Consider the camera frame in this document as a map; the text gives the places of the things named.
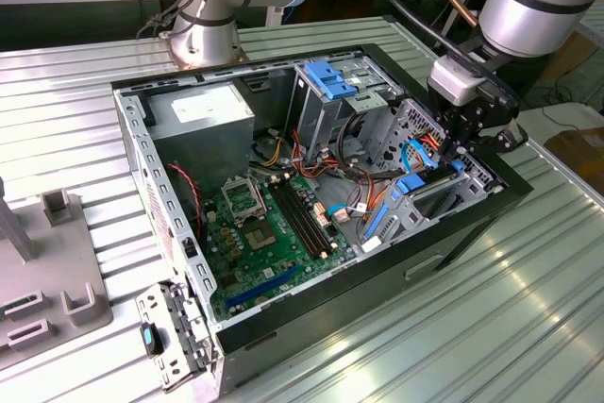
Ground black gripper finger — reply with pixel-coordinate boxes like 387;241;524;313
477;123;530;160
438;133;477;161

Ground orange red disk power wires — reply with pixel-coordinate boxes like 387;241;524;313
365;131;447;215

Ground blue SATA data wire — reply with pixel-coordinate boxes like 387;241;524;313
327;137;440;224

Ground hard disk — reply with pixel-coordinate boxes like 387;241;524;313
362;160;471;242

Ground grey metal disk bay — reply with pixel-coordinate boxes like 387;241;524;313
361;161;499;253

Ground brown cardboard box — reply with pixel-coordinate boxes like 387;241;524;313
545;126;604;182

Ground grey metal drive cage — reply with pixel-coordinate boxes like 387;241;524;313
287;56;407;163

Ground blue plastic drive latch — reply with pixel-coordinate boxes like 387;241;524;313
304;59;361;101

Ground black RAM slot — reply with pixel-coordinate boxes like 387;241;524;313
272;177;327;260
288;174;340;250
277;176;331;258
283;175;336;254

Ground black open PC case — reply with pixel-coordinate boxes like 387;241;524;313
111;42;537;397

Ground metal locking lever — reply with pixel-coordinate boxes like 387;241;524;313
249;172;271;225

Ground green motherboard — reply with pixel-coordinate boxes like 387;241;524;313
197;171;362;324

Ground metal socket cover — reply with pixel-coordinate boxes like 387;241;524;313
221;176;266;225

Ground blue expansion slot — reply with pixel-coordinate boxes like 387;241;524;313
224;264;302;311

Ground grey power supply unit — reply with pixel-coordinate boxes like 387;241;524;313
143;81;256;196

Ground grey parts rack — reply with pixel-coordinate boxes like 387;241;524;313
0;176;114;366

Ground green RAM stick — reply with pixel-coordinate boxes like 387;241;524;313
0;296;38;317

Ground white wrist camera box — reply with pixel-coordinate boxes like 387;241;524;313
429;57;488;108

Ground thick black cable bundle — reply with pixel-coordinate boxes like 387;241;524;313
338;109;382;185

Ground thin wires with white plug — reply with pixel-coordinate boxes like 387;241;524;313
331;185;377;226

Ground multicolour power wire bundle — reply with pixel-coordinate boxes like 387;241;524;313
290;127;378;187

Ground yellow black power wires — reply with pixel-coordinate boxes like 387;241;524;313
254;136;290;169

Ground red black fan wire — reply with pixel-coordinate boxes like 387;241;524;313
165;161;205;240

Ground grey metal card bracket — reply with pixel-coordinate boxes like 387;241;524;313
135;279;223;394

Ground black blue bracket latch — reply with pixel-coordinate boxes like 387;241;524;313
140;321;166;357

